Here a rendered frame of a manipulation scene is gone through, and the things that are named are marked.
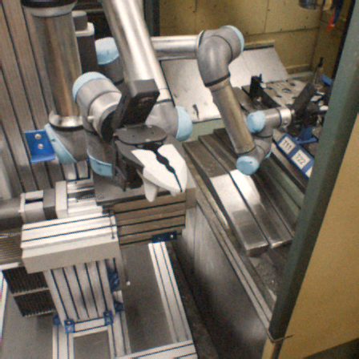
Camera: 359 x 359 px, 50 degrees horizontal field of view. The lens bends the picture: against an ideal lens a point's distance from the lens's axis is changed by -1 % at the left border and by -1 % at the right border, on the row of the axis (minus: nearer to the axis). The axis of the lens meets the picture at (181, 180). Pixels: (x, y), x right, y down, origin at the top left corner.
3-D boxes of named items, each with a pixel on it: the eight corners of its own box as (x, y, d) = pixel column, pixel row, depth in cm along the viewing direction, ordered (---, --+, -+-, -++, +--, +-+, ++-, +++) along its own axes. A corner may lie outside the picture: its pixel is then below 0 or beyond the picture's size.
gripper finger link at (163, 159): (197, 213, 52) (166, 176, 59) (203, 178, 49) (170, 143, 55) (176, 219, 51) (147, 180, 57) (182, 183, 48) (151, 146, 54)
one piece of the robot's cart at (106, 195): (69, 223, 110) (65, 206, 106) (67, 175, 127) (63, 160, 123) (188, 202, 117) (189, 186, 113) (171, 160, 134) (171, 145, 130)
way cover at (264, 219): (248, 268, 157) (252, 241, 147) (179, 149, 223) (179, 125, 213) (311, 250, 164) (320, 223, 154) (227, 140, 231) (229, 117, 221)
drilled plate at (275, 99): (284, 119, 187) (286, 110, 184) (256, 94, 208) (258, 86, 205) (324, 112, 192) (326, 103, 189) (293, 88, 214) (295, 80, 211)
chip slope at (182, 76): (191, 139, 232) (191, 100, 215) (160, 91, 281) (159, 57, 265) (318, 116, 253) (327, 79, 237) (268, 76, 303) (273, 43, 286)
